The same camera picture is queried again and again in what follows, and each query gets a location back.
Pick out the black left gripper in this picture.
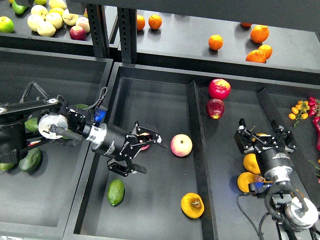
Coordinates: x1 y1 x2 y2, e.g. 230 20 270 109
98 121 167 177

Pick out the red apple on shelf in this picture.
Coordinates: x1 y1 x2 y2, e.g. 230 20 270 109
69 25 87 41

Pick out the pale yellow pear front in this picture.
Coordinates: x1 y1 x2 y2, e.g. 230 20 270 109
36 21 56 37

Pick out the black divided right bin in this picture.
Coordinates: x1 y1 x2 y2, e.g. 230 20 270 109
64 64 320 240

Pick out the light green avocado bottom left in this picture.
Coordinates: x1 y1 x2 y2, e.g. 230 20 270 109
0 163 16 171

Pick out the orange centre shelf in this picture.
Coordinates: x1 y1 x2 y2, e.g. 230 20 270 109
208 34 224 51

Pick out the pink peach on shelf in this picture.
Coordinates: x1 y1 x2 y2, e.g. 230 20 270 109
75 16 91 34

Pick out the black shelf post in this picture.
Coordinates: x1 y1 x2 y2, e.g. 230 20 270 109
86 3 110 59
117 7 137 64

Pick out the bright red apple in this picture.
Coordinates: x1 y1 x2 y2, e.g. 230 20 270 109
208 78 231 101

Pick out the red chili pepper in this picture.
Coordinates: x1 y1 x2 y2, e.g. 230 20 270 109
312 116 320 151

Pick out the orange half hidden by post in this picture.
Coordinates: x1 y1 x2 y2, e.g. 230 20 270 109
136 14 146 31

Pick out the large orange top right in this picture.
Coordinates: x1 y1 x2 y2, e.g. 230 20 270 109
250 24 270 44

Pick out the pale yellow pear right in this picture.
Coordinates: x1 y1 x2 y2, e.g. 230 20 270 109
62 9 79 26

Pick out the dark red apple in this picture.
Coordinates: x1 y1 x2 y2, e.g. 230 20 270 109
205 98 225 120

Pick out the black left bin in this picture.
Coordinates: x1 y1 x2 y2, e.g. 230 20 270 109
0 47 112 239

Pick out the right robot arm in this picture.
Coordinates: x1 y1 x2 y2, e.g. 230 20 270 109
234 119 320 240

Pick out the orange cherry tomato bunch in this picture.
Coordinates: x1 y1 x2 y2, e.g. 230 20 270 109
288 100 310 127

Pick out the pink apple right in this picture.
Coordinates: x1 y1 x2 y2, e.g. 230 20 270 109
170 134 193 157

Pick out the orange top middle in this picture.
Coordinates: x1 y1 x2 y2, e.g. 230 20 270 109
148 14 163 30

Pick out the yellow pear with stem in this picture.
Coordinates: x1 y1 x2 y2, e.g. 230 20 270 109
250 126 268 143

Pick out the red cherry tomato bunch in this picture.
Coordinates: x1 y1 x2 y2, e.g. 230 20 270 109
308 96 320 117

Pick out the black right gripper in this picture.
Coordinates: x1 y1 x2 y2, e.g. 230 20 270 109
234 118 297 175

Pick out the dark avocado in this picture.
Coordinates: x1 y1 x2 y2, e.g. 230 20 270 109
74 103 89 110
18 147 42 172

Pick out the dark avocado bottom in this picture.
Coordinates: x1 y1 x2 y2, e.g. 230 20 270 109
18 147 42 172

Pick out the black shelf post left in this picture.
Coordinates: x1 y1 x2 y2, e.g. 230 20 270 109
86 3 110 59

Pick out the orange under shelf edge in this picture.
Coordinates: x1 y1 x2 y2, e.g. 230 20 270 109
240 22 252 28

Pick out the orange front right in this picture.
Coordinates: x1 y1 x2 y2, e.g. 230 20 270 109
245 49 267 63

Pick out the dark avocado top right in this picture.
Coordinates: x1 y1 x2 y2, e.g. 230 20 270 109
74 103 89 110

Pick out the pink apple left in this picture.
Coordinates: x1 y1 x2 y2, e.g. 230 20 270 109
137 132 150 151

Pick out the pink apple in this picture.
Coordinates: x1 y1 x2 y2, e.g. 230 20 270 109
137 132 150 151
170 134 193 157

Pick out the pale yellow pear centre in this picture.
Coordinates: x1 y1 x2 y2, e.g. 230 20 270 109
45 12 63 29

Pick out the orange right small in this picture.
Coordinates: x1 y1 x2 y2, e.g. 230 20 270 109
258 44 273 60

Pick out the yellow lemon on shelf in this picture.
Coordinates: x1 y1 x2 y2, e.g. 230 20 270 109
49 7 64 16

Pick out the black shelf post right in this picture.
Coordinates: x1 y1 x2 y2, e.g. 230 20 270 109
117 7 137 64

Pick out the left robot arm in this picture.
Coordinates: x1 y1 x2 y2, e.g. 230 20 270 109
0 82 162 177

